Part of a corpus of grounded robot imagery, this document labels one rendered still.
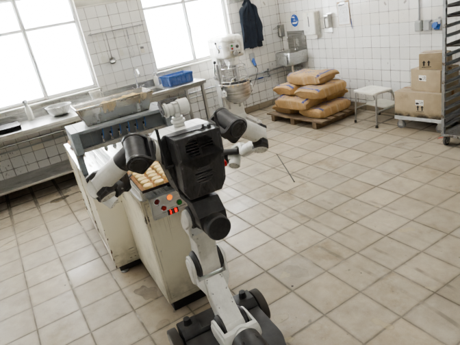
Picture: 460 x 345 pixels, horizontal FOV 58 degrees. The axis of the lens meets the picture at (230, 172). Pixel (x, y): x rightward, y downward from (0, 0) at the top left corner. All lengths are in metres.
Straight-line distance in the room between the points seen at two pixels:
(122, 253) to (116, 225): 0.24
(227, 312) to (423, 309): 1.15
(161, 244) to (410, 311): 1.50
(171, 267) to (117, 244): 0.72
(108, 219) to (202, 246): 1.25
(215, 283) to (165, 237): 0.53
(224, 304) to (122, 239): 1.31
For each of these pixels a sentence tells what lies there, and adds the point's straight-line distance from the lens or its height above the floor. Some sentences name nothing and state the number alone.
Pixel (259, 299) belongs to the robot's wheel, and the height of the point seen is 0.18.
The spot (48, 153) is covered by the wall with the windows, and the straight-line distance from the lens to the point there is 6.21.
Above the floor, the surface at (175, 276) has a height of 0.27.
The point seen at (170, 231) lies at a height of 0.58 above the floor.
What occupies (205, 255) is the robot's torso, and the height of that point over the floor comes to 0.64.
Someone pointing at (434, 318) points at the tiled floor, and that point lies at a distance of 2.66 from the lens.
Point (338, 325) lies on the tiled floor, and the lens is 2.58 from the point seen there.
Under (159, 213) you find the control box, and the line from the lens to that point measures 2.47.
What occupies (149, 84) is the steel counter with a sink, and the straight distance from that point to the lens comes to 6.36.
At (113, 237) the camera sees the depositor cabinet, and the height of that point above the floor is 0.34.
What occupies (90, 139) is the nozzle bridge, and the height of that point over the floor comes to 1.09.
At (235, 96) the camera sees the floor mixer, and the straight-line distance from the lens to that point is 6.09.
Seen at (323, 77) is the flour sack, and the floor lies 0.63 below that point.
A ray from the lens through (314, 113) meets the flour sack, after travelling 5.89.
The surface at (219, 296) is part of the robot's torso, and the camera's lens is 2.21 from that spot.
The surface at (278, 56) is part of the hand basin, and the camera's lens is 7.18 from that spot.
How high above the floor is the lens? 1.78
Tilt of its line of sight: 22 degrees down
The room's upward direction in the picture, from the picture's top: 11 degrees counter-clockwise
